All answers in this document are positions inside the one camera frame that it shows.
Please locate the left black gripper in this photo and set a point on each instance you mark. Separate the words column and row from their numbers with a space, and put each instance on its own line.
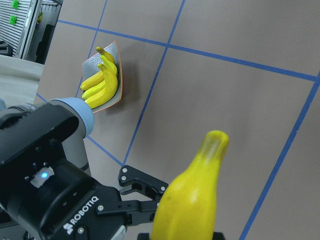
column 60, row 203

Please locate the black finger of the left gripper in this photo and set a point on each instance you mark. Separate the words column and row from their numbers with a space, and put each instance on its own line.
column 131, row 180

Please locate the yellow banana front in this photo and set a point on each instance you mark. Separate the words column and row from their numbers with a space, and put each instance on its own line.
column 187, row 209

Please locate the yellow banana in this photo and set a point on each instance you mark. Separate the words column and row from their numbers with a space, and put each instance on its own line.
column 92, row 90
column 108, row 90
column 92, row 75
column 187, row 209

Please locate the yellow banana top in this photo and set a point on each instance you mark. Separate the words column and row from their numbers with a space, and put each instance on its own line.
column 92, row 75

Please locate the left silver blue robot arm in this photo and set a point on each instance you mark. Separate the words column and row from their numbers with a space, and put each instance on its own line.
column 74, row 145

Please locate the grey square plate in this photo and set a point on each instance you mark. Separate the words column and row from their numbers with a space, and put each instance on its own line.
column 113, row 48

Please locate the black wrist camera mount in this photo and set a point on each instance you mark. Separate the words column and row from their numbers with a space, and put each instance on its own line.
column 31, row 135

